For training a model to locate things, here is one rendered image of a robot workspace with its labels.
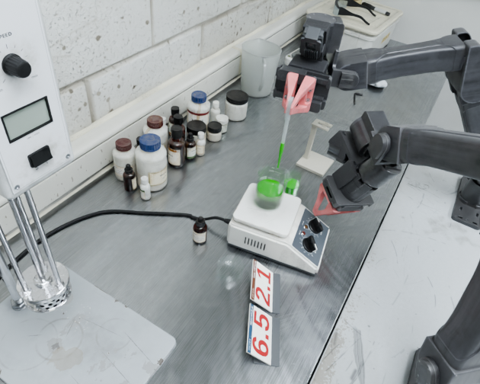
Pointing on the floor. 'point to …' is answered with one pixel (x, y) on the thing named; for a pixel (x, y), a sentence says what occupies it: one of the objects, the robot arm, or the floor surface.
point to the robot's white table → (403, 284)
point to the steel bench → (88, 237)
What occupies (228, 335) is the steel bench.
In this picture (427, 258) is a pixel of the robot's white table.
